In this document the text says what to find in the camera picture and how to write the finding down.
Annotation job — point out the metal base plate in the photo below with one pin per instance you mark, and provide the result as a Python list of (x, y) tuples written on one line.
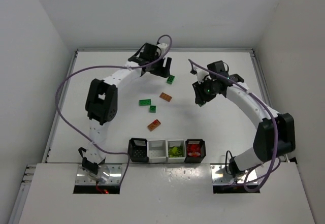
[(108, 174), (221, 178)]

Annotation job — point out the long green lego brick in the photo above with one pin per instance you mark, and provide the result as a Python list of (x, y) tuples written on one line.
[(146, 102)]

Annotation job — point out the lime curved lego brick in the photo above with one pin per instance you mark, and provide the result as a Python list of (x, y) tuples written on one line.
[(175, 149)]

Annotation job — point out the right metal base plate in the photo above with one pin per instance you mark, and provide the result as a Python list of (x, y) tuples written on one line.
[(221, 178)]

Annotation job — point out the tan lego plate upper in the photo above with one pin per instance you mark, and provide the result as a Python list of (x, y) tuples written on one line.
[(165, 97)]

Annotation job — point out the far left black bin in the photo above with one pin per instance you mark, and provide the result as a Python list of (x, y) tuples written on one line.
[(137, 150)]

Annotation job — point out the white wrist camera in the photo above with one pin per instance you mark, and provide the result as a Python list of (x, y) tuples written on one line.
[(162, 48), (200, 74)]

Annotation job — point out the tan lego plate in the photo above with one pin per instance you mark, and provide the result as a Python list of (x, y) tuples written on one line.
[(153, 126), (165, 97)]

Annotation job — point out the dark green square lego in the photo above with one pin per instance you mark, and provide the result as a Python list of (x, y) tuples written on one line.
[(152, 109)]

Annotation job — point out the far right black bin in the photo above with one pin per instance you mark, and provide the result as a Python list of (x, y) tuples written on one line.
[(195, 160)]

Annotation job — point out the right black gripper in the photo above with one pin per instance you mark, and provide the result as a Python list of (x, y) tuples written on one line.
[(199, 93)]

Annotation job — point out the right white bin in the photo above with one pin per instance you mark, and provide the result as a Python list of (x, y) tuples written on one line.
[(175, 143)]

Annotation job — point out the white bin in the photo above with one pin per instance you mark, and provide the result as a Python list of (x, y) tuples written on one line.
[(175, 143), (156, 151)]

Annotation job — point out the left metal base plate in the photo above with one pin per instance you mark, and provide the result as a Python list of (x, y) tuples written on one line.
[(108, 174)]

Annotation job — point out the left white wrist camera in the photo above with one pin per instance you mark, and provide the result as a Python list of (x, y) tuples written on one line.
[(162, 48)]

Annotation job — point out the left white bin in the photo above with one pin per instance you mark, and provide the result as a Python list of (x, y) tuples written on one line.
[(156, 151)]

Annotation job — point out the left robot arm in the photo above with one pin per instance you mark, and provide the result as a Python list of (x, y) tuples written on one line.
[(102, 99)]

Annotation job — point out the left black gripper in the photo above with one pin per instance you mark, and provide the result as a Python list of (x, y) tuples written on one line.
[(160, 69)]

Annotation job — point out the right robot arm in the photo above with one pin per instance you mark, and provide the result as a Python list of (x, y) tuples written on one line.
[(275, 132)]

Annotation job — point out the black bin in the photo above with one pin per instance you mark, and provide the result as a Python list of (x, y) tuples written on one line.
[(195, 160), (137, 150)]

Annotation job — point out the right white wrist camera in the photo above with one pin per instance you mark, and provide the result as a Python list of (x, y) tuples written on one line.
[(200, 74)]

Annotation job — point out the tan lego plate lower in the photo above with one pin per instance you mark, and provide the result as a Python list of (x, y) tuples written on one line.
[(153, 126)]

